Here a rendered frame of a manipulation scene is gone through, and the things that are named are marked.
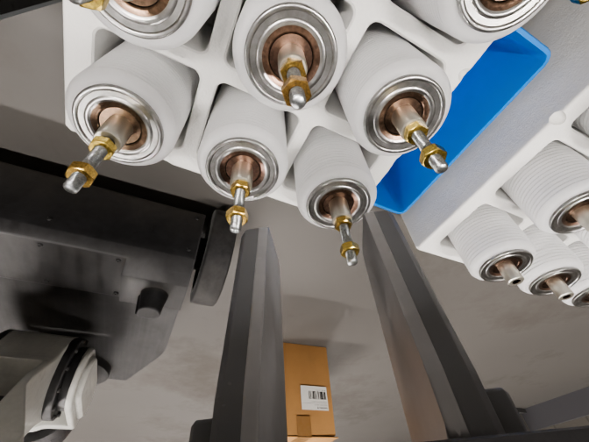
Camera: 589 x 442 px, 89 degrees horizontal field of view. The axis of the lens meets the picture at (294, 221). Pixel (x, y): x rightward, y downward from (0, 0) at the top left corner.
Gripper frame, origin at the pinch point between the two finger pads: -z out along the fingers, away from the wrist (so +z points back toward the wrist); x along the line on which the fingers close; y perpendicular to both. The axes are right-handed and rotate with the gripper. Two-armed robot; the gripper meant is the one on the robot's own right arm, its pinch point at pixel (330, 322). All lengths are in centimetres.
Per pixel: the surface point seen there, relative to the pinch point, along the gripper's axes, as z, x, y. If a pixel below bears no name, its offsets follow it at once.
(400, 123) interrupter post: -21.0, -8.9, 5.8
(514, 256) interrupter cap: -22.9, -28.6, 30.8
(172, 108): -24.5, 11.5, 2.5
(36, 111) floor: -48, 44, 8
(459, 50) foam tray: -30.2, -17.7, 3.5
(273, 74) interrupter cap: -22.9, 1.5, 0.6
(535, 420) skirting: -42, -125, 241
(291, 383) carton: -34, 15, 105
